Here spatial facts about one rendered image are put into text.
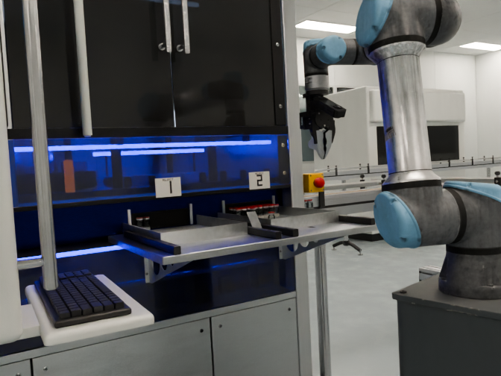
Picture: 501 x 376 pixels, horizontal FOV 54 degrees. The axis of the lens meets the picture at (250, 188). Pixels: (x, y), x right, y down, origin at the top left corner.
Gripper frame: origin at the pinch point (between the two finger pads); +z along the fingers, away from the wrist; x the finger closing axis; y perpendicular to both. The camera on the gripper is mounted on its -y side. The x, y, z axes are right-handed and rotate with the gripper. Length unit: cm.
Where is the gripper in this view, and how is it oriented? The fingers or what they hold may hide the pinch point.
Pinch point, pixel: (324, 154)
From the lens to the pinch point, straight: 153.2
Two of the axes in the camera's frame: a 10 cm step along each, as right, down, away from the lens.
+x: -8.6, 0.7, -5.1
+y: -5.1, -0.2, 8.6
